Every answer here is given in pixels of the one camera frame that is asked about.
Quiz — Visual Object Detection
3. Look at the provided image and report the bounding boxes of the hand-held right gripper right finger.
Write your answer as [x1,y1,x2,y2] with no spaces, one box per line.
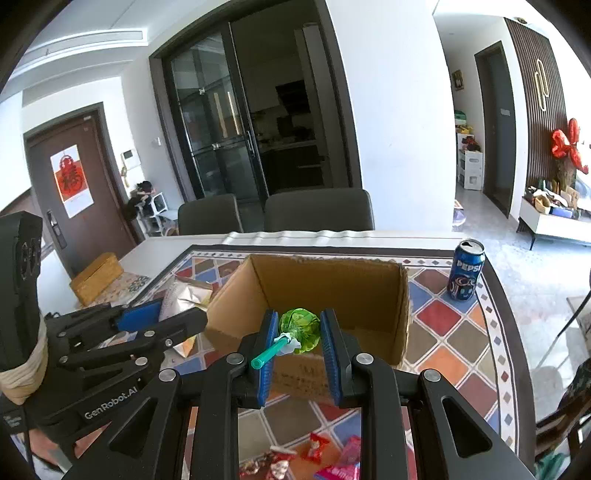
[320,308,539,480]

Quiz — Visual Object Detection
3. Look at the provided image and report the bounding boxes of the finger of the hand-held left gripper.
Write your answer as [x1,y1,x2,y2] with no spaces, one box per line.
[46,299,165,344]
[58,307,209,370]

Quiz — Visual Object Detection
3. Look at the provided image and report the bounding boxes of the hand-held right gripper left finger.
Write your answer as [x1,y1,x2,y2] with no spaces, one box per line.
[60,308,280,480]

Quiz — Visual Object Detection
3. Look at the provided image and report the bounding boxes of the green lollipop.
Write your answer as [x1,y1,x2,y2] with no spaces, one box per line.
[250,308,321,371]

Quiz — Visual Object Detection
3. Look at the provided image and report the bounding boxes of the printed cardboard box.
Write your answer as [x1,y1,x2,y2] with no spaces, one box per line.
[204,253,411,408]

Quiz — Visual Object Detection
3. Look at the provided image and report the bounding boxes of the silver snack bag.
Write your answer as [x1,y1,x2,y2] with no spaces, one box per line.
[159,277,214,321]

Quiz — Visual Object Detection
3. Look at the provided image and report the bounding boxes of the wooden tissue box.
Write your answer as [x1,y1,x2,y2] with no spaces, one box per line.
[69,252,124,308]

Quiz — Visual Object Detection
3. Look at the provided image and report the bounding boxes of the pink snack packet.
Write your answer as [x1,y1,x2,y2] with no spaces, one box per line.
[314,464,361,480]
[339,436,362,467]

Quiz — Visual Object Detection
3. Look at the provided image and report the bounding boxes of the white shoe rack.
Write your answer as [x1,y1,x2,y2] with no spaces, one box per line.
[139,194,181,237]

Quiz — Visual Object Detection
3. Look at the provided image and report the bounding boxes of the red door poster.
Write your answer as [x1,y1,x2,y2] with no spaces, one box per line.
[50,144,95,219]

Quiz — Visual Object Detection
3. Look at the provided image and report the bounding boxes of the dark red foil candy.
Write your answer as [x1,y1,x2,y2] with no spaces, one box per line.
[269,445,297,480]
[239,455,274,479]

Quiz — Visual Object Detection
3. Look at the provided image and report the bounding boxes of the colourful checkered tablecloth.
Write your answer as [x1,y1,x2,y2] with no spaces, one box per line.
[74,244,532,480]

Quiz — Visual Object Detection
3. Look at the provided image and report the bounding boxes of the grey dining chair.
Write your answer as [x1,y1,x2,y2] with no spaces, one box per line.
[178,194,244,236]
[264,188,376,232]

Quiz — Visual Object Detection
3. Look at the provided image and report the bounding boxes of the brown entrance door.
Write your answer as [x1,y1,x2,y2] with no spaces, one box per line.
[24,102,139,278]

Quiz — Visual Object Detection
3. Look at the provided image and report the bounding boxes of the black bag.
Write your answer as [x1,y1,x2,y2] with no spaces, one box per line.
[122,181,158,219]

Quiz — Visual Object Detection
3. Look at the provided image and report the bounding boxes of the blue soda can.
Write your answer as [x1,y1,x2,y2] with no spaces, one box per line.
[448,239,485,302]

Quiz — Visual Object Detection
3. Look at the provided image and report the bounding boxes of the black sliding glass door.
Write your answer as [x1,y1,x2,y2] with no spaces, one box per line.
[150,0,363,201]

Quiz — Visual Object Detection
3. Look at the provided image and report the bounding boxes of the white storage shelf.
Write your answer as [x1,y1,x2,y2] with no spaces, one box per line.
[457,131,485,191]

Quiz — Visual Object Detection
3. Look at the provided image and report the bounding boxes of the dark wooden chair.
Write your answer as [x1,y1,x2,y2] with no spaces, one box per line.
[536,392,591,464]

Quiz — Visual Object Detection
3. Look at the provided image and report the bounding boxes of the dark patterned cloth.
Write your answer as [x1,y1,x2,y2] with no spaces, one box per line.
[556,357,591,416]

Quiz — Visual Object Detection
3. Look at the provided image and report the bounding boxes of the white low cabinet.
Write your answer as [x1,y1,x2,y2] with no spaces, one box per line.
[517,196,591,251]

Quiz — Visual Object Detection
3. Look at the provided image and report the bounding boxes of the dark hallway door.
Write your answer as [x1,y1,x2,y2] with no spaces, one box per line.
[475,41,518,217]

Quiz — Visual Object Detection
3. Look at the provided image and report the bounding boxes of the red artificial flowers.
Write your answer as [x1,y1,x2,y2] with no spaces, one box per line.
[550,117,591,174]

